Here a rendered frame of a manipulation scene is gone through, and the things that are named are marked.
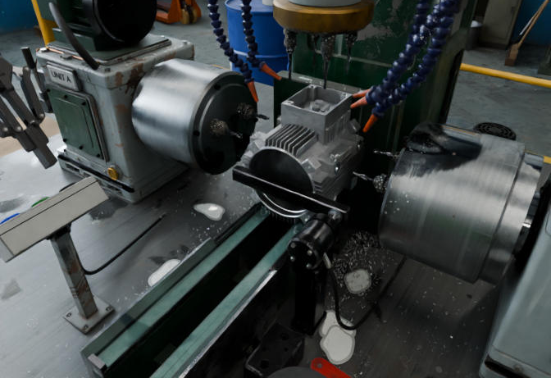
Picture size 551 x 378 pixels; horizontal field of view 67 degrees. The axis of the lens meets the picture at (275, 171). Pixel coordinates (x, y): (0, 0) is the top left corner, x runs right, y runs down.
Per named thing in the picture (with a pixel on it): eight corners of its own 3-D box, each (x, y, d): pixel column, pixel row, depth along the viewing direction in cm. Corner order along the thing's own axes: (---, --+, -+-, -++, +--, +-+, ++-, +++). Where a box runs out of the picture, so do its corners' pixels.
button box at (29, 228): (96, 207, 78) (79, 184, 77) (110, 198, 73) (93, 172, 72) (4, 264, 66) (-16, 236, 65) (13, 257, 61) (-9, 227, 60)
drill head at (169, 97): (173, 119, 128) (160, 36, 114) (271, 152, 111) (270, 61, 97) (104, 154, 111) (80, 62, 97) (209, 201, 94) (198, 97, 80)
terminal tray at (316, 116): (307, 113, 95) (309, 83, 91) (350, 125, 90) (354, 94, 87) (279, 134, 87) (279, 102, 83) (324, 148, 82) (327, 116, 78)
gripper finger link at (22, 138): (17, 121, 69) (-1, 129, 67) (35, 147, 70) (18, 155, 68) (15, 125, 70) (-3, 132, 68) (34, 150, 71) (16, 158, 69)
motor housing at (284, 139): (291, 164, 106) (293, 94, 95) (360, 189, 97) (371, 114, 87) (243, 205, 92) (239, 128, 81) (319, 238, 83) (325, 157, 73)
